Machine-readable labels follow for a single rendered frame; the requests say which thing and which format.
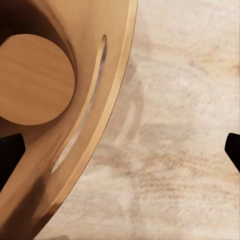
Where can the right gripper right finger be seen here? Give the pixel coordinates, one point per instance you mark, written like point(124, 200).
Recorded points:
point(232, 149)

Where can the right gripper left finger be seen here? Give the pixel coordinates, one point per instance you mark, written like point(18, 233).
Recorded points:
point(12, 148)

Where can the trash can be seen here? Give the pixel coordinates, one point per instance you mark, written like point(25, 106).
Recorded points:
point(50, 55)

